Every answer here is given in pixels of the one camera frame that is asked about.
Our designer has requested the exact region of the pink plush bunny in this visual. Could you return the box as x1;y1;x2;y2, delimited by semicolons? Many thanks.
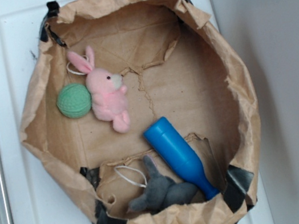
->
67;46;131;133

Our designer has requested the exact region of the grey plush bunny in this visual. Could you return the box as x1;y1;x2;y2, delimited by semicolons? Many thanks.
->
114;155;198;213

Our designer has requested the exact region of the blue plastic bowling pin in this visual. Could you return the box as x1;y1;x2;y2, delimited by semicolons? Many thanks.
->
143;117;220;200

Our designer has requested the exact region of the brown paper lined bin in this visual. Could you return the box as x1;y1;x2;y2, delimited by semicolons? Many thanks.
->
20;0;261;224

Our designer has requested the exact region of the green foam ball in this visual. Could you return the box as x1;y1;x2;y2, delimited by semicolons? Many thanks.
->
56;83;92;119

